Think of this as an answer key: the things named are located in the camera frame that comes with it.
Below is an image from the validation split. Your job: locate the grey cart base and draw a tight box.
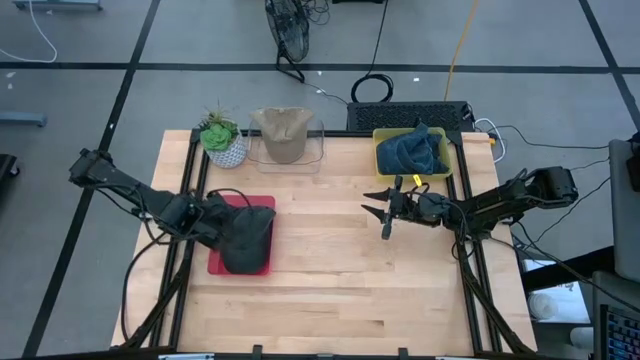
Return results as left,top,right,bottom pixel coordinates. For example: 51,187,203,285
12,0,104,12

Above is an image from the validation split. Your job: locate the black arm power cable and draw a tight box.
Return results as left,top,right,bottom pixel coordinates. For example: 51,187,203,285
121,232,171,344

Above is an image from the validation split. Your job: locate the backlit keyboard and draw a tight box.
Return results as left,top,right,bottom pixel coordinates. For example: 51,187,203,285
599,303,640,360

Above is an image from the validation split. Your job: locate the white cup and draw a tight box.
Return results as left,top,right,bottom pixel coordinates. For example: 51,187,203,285
528,291,557,322

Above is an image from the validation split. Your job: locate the black chair base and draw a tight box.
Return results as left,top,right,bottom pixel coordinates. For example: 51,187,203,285
0,153,21,180

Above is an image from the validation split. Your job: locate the black floor fan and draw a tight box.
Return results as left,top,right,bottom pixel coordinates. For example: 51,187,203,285
263,0,311,84

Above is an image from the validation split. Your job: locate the clear plastic bin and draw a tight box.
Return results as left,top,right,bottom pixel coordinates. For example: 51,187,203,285
247,117,326,176

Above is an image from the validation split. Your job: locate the white floor cable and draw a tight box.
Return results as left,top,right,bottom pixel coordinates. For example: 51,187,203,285
0,0,59,64

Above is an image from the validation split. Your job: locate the grey floor bar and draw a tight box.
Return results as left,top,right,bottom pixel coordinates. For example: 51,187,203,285
0,112,48,128

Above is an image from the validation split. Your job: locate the grey desk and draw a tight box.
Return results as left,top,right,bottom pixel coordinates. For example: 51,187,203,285
608,138,640,284

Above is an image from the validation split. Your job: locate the white cable loop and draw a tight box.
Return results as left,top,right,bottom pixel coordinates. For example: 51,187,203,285
473,117,507,165

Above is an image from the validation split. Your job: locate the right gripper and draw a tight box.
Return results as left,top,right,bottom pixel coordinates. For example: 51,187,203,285
362,174,451,241

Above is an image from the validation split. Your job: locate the black baseball cap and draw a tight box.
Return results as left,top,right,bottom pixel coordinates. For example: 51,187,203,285
221,206,277,276

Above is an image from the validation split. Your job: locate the black coiled cable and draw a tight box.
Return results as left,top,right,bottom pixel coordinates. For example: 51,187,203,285
349,0,395,104

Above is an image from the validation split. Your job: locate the red plastic tray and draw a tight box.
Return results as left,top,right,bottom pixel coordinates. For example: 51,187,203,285
207,194,277,277

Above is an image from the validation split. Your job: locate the yellow cable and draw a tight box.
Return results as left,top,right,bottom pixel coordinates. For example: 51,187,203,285
443,0,480,102

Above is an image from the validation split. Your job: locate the yellow plastic bin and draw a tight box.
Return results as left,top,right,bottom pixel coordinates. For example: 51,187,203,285
372,127,455,185

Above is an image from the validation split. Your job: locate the potted green succulent plant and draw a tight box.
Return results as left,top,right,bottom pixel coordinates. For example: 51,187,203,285
198,99,250,170

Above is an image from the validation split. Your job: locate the black aluminium table frame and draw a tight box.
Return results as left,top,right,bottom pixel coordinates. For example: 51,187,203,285
119,128,539,360

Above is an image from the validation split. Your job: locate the black perforated computer case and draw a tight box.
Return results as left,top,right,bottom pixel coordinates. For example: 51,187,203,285
345,100,475,134

